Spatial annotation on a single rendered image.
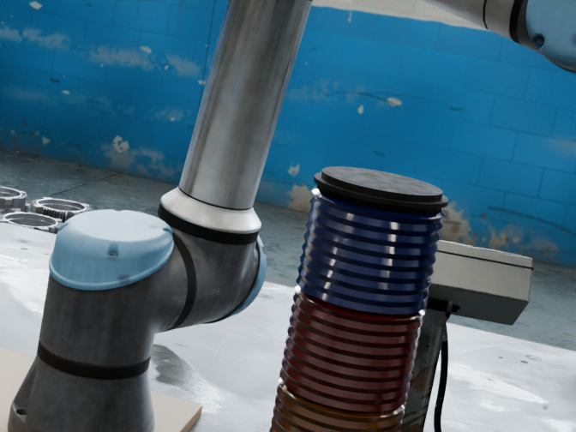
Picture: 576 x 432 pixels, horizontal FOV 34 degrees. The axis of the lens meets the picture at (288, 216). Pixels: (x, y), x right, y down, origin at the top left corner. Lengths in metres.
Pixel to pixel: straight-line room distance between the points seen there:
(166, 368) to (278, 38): 0.50
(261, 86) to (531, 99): 5.29
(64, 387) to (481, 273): 0.43
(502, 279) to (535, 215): 5.36
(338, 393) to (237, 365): 0.92
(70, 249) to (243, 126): 0.22
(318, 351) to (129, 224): 0.59
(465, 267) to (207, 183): 0.29
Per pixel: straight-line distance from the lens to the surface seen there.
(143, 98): 6.69
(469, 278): 0.97
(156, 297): 0.97
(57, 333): 0.97
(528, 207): 6.32
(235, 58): 1.00
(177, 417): 1.12
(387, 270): 0.40
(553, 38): 0.68
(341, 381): 0.42
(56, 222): 2.98
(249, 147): 1.02
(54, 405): 0.99
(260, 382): 1.29
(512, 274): 0.98
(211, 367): 1.32
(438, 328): 1.00
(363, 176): 0.43
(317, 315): 0.41
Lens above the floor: 1.28
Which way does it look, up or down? 12 degrees down
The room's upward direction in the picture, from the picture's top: 10 degrees clockwise
